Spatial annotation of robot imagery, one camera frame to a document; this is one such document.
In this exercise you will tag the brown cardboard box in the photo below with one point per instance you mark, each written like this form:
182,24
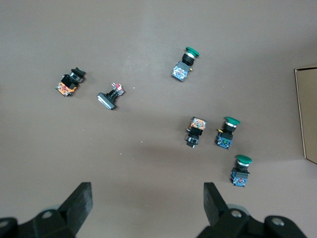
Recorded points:
309,111

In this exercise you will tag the black rectangular push button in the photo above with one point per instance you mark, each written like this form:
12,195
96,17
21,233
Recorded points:
106,100

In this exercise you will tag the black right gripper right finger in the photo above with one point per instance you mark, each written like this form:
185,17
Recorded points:
220,213

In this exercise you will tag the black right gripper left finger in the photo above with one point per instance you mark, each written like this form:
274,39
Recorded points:
74,210

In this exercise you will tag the green mushroom push button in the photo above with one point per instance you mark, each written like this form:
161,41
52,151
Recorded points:
182,70
239,174
226,138

